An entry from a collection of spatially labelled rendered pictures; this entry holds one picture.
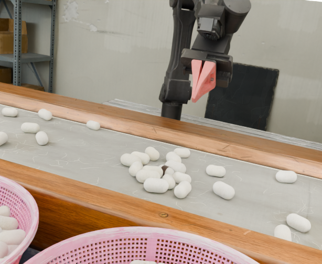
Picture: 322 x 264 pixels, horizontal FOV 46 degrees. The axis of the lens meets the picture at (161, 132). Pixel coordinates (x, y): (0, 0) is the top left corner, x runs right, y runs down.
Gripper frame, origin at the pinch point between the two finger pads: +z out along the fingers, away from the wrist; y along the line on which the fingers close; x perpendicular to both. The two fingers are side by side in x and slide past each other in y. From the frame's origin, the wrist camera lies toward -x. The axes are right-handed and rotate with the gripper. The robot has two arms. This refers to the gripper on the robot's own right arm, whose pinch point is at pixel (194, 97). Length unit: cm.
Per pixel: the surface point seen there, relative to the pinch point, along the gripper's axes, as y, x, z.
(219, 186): 9.6, -2.5, 18.1
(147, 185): -0.3, -5.6, 22.4
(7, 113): -40.2, 5.7, 9.9
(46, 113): -32.5, 7.2, 6.7
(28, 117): -37.3, 8.5, 8.0
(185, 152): 0.6, 5.7, 8.9
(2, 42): -193, 125, -114
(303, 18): 16, 109, -165
